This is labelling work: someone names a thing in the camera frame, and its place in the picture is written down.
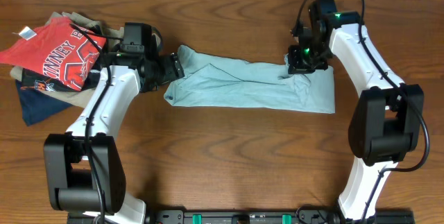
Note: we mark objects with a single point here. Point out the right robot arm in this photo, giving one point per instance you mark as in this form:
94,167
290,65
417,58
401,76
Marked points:
386,121

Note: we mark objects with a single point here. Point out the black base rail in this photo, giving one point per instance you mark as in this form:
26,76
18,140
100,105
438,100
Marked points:
239,217

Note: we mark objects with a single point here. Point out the black printed folded t-shirt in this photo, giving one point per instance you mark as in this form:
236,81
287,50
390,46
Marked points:
40,82

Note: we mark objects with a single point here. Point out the red printed folded t-shirt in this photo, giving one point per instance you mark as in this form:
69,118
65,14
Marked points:
57,51

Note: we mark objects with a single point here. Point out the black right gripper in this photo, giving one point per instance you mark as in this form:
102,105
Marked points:
297,67

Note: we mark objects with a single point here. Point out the navy blue folded garment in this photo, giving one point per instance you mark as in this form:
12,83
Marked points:
37,106

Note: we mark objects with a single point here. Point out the khaki folded garment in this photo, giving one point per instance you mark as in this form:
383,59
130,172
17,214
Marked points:
79,99

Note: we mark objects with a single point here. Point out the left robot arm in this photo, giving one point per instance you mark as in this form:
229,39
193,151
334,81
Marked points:
84,173

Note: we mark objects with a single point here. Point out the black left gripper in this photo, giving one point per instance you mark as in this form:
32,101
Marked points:
175,70

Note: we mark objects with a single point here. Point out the light blue t-shirt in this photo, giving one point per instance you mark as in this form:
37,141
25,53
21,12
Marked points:
212,81

